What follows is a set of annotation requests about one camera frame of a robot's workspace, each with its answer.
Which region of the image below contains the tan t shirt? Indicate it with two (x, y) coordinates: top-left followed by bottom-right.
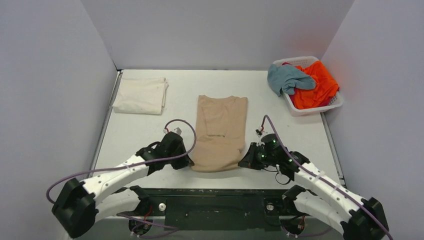
(191, 95), (248, 173)

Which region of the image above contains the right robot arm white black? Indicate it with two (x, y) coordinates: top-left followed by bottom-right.
(238, 133), (389, 240)

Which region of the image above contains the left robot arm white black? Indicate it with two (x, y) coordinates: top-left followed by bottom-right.
(52, 132), (194, 239)

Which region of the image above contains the folded cream t shirt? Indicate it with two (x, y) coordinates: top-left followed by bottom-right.
(112, 77), (169, 115)

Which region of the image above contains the blue grey t shirt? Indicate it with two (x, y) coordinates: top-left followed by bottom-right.
(267, 64), (316, 97)

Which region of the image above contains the white plastic laundry basket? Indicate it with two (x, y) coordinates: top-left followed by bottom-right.
(273, 56), (344, 117)

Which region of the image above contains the orange t shirt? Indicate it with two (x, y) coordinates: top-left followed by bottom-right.
(289, 60), (340, 111)

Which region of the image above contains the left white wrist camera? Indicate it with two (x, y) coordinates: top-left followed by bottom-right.
(163, 126), (182, 136)

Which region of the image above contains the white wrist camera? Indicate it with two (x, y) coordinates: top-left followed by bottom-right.
(255, 128), (268, 138)
(163, 126), (182, 136)

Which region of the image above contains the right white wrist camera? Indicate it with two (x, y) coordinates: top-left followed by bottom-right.
(255, 128), (268, 138)

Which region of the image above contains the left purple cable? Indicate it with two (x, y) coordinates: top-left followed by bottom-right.
(45, 118), (198, 239)

